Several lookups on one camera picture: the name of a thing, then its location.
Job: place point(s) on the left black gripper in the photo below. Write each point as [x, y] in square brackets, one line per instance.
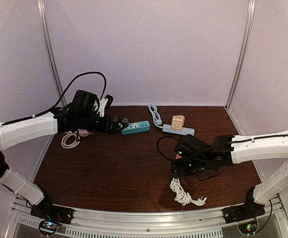
[106, 128]

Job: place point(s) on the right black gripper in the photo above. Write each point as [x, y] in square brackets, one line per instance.
[178, 169]

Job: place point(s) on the small dark plug charger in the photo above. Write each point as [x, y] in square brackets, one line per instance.
[125, 121]

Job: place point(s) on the teal power strip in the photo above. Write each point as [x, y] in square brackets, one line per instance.
[136, 127]

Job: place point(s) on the pink round plug adapter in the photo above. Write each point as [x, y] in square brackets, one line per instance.
[84, 133]

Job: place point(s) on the blue-grey power strip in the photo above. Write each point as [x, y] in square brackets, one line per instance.
[183, 131]

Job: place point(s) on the beige cube socket adapter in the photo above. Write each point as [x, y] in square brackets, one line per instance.
[177, 122]

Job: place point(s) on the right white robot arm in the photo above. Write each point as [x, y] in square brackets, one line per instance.
[196, 156]

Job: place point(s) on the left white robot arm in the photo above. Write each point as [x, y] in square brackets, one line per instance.
[51, 123]

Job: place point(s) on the aluminium front rail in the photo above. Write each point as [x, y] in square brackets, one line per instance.
[200, 223]

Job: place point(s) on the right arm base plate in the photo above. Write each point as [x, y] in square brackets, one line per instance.
[242, 212]

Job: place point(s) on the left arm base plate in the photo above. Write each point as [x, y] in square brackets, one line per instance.
[50, 212]

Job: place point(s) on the left aluminium corner post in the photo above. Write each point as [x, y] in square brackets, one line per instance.
[48, 46]

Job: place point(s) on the aluminium corner post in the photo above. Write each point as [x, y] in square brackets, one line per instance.
[48, 46]
[250, 15]

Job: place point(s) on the right aluminium corner post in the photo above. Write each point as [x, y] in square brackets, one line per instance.
[250, 15]

